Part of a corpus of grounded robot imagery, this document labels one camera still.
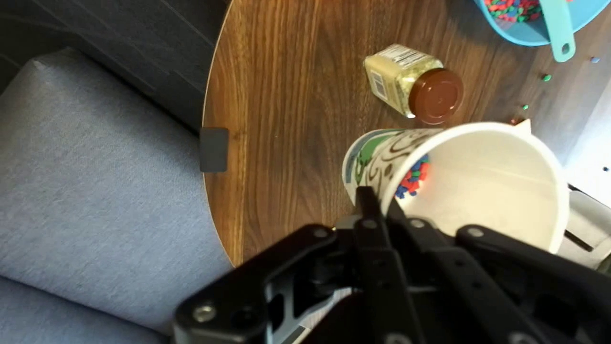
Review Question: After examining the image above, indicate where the black table edge clip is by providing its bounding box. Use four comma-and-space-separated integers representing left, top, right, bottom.
199, 126, 231, 174

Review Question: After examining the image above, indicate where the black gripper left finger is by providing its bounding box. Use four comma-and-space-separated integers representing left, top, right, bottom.
170, 185, 426, 344

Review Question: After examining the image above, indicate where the spice jar with brown lid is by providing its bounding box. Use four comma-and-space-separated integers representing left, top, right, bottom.
361, 42, 466, 128

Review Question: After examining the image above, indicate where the colourful candy beads pile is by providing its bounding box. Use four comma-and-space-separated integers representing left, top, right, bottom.
483, 0, 542, 27

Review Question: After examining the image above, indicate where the white printed paper cup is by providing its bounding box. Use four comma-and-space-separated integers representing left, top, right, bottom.
340, 120, 571, 256

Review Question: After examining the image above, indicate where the blue plastic bowl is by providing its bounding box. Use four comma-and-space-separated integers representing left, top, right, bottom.
474, 0, 611, 48

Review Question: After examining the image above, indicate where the teal plastic measuring scoop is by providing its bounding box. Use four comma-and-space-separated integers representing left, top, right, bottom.
539, 0, 579, 65

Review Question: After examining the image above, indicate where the grey upholstered chair back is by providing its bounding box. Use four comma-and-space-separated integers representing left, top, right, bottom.
0, 46, 235, 344

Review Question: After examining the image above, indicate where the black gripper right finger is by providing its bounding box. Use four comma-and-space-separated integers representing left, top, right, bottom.
386, 201, 611, 344

